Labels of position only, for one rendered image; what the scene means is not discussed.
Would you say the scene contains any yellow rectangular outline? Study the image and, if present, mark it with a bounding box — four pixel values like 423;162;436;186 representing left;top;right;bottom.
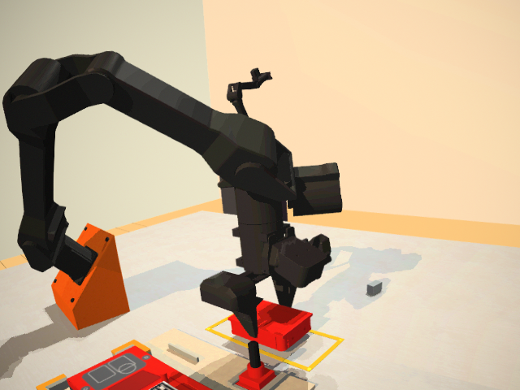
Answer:
205;315;344;371

